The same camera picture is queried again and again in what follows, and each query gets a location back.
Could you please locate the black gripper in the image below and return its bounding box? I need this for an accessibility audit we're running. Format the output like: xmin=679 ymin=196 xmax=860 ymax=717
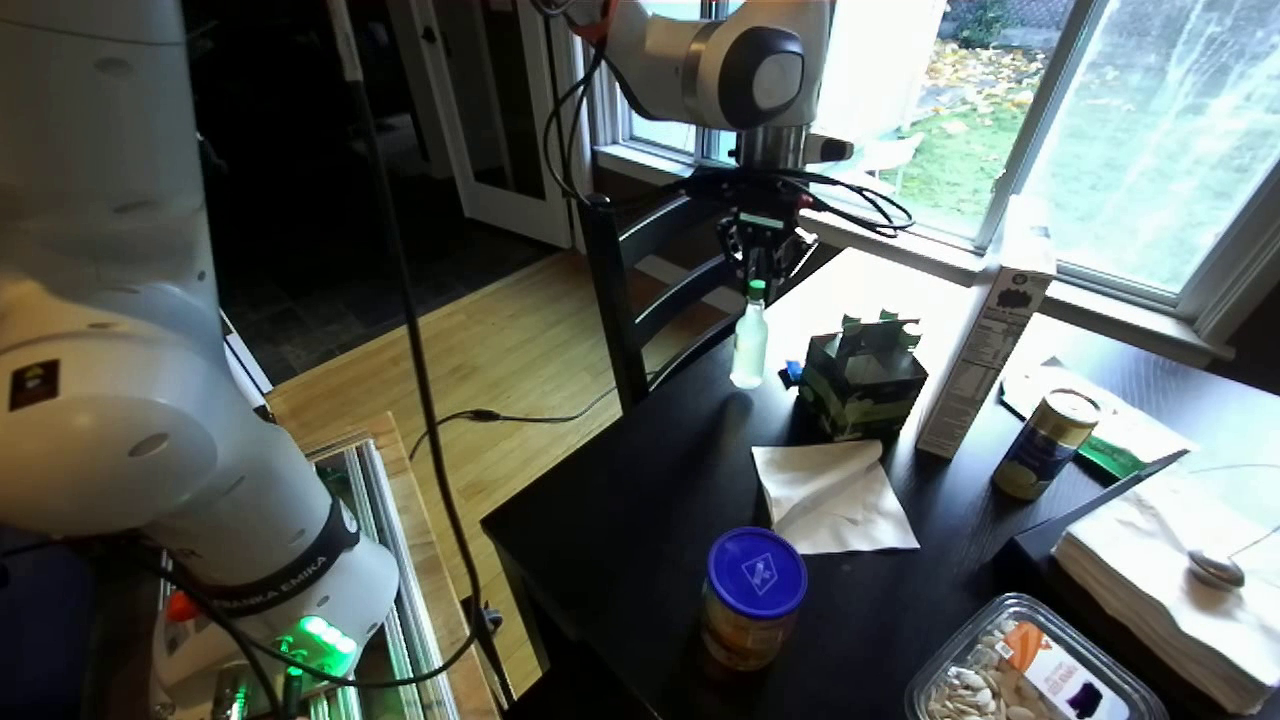
xmin=711 ymin=158 xmax=820 ymax=297

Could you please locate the small clear green-capped bottle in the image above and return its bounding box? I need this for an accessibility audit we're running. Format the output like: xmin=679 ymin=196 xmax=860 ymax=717
xmin=728 ymin=274 xmax=775 ymax=395

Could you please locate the white paper towel sheet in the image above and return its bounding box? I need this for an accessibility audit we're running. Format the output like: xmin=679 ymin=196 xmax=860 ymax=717
xmin=747 ymin=435 xmax=925 ymax=558

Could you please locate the white paper towel stack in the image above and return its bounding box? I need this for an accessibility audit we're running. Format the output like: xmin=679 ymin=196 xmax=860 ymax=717
xmin=1052 ymin=442 xmax=1280 ymax=720

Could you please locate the dark green box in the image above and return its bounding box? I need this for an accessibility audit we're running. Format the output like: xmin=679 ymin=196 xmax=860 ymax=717
xmin=795 ymin=307 xmax=933 ymax=448

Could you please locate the black wooden chair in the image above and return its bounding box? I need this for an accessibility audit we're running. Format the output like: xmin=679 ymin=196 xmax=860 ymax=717
xmin=575 ymin=182 xmax=761 ymax=414

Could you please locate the tall white carton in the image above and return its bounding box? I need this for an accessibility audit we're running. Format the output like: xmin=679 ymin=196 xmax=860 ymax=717
xmin=913 ymin=261 xmax=1060 ymax=463

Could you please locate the white glass door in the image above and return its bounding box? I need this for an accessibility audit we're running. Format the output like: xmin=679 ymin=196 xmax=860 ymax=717
xmin=384 ymin=0 xmax=601 ymax=255

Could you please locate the blue-lidded yellow jar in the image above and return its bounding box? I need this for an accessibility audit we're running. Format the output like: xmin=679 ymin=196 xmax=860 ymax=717
xmin=699 ymin=524 xmax=814 ymax=674

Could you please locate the yellow and blue can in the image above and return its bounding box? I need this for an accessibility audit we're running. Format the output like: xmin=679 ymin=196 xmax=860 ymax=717
xmin=988 ymin=385 xmax=1106 ymax=507

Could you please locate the white framed window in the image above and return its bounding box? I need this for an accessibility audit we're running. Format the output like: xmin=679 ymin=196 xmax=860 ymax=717
xmin=586 ymin=0 xmax=1280 ymax=350

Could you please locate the green flat packet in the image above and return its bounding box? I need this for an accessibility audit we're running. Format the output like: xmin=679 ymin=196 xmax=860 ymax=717
xmin=1073 ymin=431 xmax=1151 ymax=484

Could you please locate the clear plastic food container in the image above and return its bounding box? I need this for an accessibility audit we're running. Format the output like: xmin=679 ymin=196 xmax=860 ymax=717
xmin=902 ymin=589 xmax=1171 ymax=720

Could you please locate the metal spoon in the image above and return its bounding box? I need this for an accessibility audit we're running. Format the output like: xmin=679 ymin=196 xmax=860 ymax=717
xmin=1148 ymin=492 xmax=1280 ymax=590

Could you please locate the thin black floor cable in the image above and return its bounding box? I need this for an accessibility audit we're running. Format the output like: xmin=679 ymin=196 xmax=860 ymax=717
xmin=404 ymin=385 xmax=631 ymax=463

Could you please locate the aluminium robot stand frame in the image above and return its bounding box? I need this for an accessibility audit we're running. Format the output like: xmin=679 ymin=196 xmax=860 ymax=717
xmin=308 ymin=431 xmax=463 ymax=720

